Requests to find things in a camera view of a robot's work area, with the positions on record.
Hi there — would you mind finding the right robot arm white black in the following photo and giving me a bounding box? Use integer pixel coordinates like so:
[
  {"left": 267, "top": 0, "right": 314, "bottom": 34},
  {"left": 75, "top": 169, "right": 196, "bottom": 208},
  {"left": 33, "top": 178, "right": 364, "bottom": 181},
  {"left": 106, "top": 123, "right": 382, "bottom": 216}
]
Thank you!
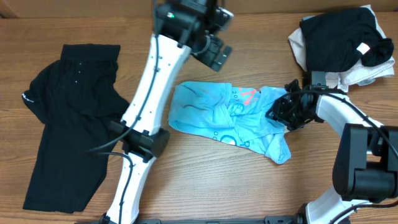
[{"left": 266, "top": 89, "right": 397, "bottom": 223}]

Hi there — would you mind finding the black shirt on left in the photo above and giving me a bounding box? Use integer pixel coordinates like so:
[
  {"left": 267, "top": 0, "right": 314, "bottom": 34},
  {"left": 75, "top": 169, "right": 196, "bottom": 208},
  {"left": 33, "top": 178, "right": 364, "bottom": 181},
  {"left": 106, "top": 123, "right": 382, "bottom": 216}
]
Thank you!
[{"left": 22, "top": 44, "right": 129, "bottom": 213}]

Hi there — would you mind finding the light blue printed t-shirt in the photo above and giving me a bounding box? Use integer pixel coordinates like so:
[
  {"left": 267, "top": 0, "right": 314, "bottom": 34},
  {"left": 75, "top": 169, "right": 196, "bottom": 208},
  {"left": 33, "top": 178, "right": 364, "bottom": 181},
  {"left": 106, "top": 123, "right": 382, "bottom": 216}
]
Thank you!
[{"left": 168, "top": 82, "right": 291, "bottom": 164}]

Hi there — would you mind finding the black folded garment on pile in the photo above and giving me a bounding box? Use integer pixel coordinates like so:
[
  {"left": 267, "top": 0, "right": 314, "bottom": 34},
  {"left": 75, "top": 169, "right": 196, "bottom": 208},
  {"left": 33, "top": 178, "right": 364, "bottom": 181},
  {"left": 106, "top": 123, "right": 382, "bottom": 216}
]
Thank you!
[{"left": 300, "top": 7, "right": 394, "bottom": 72}]

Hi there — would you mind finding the beige folded garment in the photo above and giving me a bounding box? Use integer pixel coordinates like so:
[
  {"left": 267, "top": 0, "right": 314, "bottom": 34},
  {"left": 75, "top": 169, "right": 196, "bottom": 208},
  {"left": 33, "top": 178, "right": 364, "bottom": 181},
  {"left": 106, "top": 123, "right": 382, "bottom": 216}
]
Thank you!
[{"left": 288, "top": 5, "right": 395, "bottom": 91}]

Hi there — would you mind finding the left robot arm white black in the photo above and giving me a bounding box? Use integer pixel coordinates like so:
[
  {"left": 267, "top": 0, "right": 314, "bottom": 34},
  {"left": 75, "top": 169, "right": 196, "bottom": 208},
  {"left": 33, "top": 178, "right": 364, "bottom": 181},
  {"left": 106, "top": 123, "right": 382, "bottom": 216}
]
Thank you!
[{"left": 99, "top": 1, "right": 234, "bottom": 223}]

